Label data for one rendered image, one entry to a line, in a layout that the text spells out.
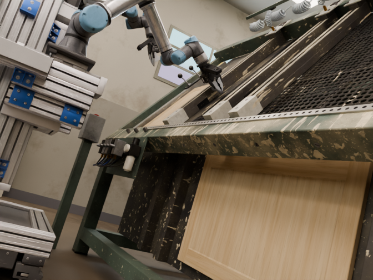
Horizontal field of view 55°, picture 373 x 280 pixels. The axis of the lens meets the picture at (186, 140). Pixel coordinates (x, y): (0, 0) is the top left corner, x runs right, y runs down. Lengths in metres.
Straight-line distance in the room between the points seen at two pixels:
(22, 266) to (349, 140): 1.33
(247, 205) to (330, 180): 0.39
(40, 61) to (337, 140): 1.21
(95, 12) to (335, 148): 1.20
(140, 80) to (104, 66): 0.55
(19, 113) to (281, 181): 1.24
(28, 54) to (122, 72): 3.65
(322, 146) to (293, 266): 0.45
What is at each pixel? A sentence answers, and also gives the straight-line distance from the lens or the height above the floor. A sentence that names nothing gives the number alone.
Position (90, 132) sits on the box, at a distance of 2.52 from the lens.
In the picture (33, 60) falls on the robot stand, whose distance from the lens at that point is 1.67.
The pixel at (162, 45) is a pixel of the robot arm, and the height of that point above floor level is 1.33.
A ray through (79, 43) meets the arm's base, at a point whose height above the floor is 1.10.
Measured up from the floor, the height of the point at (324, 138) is 0.79.
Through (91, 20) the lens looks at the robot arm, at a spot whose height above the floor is 1.18.
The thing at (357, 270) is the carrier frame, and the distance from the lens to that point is 1.21.
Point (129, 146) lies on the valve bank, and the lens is 1.96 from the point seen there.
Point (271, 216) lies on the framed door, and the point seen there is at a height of 0.56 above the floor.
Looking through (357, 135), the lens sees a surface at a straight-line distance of 0.99.
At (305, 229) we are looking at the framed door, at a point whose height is 0.55.
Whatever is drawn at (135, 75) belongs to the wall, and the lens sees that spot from 5.30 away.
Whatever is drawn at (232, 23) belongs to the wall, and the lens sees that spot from 6.29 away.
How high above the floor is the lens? 0.51
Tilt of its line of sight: 10 degrees up
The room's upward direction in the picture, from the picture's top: 17 degrees clockwise
